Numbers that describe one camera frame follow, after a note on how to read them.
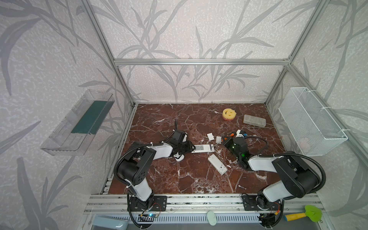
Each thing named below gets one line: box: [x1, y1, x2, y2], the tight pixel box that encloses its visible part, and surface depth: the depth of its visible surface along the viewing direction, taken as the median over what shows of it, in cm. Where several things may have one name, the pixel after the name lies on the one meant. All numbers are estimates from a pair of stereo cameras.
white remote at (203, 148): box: [191, 143, 215, 153], surface depth 95 cm
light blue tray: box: [91, 216, 129, 230], surface depth 69 cm
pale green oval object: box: [206, 210, 218, 226], surface depth 69 cm
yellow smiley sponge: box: [222, 107, 237, 121], surface depth 113 cm
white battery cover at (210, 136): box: [207, 132, 215, 141], surface depth 103 cm
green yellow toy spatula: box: [283, 205, 323, 223], surface depth 71 cm
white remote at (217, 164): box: [207, 153, 228, 175], surface depth 88 cm
